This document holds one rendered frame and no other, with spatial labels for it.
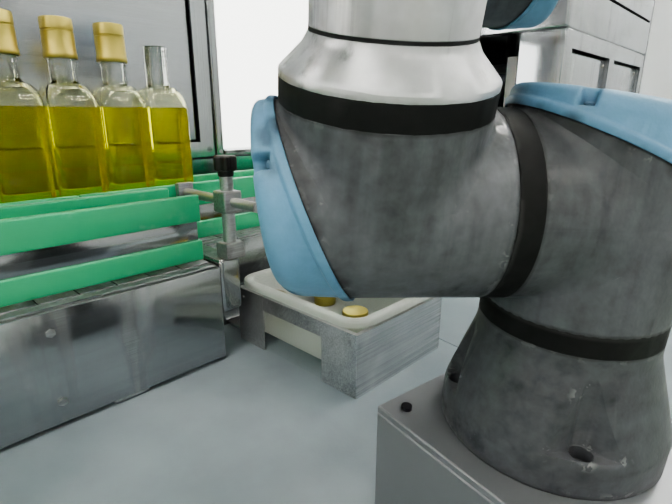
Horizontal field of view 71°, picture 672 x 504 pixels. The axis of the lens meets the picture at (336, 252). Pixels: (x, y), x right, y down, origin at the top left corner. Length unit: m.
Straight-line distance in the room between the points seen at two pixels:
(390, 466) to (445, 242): 0.21
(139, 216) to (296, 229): 0.34
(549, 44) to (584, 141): 0.98
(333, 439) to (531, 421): 0.23
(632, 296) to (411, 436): 0.17
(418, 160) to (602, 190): 0.10
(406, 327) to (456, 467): 0.28
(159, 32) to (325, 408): 0.63
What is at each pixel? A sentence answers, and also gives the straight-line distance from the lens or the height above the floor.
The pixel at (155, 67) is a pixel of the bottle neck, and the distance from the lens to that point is 0.70.
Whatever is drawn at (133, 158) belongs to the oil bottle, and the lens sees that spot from 0.66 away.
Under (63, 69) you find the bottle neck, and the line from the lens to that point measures 0.66.
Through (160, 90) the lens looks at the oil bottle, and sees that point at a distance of 0.69.
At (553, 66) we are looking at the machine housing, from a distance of 1.24.
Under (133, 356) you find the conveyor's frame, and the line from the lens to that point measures 0.57.
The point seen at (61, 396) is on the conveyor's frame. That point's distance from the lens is 0.56.
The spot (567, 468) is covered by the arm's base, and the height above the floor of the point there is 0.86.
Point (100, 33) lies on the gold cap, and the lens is 0.68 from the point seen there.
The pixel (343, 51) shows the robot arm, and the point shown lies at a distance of 0.23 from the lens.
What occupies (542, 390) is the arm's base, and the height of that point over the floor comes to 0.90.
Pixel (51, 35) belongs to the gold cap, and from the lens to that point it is 0.66.
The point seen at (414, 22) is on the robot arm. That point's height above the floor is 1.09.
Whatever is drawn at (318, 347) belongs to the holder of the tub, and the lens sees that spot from 0.57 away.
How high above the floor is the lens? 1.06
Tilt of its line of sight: 16 degrees down
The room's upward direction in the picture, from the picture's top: straight up
